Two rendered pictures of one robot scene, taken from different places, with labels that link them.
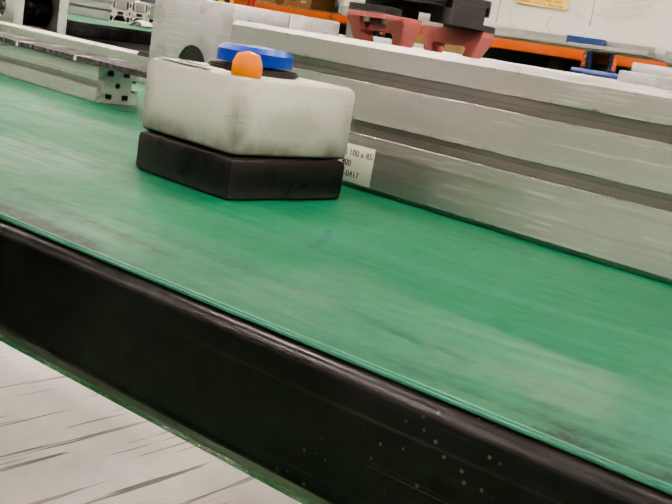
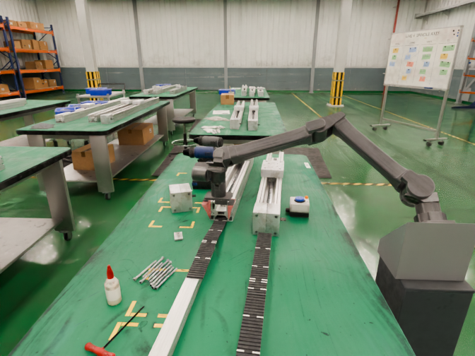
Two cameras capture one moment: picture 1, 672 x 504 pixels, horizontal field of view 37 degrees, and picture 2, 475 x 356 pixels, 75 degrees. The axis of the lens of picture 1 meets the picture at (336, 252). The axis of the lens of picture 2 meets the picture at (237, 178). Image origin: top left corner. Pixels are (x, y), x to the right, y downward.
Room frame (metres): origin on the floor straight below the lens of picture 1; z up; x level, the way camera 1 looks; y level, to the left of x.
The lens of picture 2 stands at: (1.44, 0.91, 1.40)
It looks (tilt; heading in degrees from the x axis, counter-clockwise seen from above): 20 degrees down; 236
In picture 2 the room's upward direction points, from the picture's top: straight up
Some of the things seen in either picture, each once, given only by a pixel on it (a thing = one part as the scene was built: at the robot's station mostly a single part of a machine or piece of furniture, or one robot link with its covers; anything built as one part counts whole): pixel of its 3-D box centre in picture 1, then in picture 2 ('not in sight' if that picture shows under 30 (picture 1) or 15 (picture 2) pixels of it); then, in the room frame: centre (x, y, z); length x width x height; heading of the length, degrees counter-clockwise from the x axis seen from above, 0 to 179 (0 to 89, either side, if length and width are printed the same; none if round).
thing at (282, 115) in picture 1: (257, 127); (297, 206); (0.54, 0.05, 0.81); 0.10 x 0.08 x 0.06; 137
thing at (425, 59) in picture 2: not in sight; (413, 86); (-4.75, -2.26, 0.97); 1.51 x 0.50 x 1.95; 73
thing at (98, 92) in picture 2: not in sight; (106, 113); (0.18, -5.30, 0.50); 1.03 x 0.55 x 1.01; 58
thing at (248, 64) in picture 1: (247, 63); not in sight; (0.49, 0.06, 0.85); 0.01 x 0.01 x 0.01
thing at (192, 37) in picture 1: (227, 71); (269, 219); (0.73, 0.10, 0.83); 0.12 x 0.09 x 0.10; 137
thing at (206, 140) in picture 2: not in sight; (206, 154); (0.60, -0.64, 0.89); 0.20 x 0.08 x 0.22; 130
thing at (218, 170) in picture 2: not in sight; (216, 175); (0.88, -0.05, 0.99); 0.07 x 0.06 x 0.07; 130
